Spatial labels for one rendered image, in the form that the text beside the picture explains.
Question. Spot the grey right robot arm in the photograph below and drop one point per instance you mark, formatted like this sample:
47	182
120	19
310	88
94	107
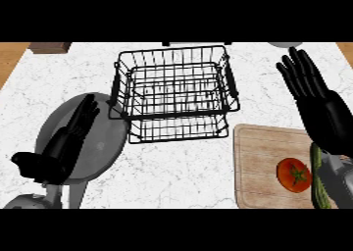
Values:
347	183

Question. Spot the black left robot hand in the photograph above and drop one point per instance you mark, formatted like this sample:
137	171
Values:
64	143

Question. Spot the wooden cutting board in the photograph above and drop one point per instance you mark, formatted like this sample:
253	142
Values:
267	163

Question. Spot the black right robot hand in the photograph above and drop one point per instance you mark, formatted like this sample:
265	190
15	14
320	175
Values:
324	111

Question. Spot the red tomato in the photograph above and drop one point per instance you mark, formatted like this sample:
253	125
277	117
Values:
295	175

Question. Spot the green squash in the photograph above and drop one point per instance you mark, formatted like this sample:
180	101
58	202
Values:
317	166

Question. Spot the grey frying pan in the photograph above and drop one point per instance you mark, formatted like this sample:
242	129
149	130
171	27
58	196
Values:
92	143

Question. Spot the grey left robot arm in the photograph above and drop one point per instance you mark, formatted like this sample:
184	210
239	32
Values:
38	198

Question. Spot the brown wooden block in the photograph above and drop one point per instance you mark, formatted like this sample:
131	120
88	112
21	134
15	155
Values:
51	47

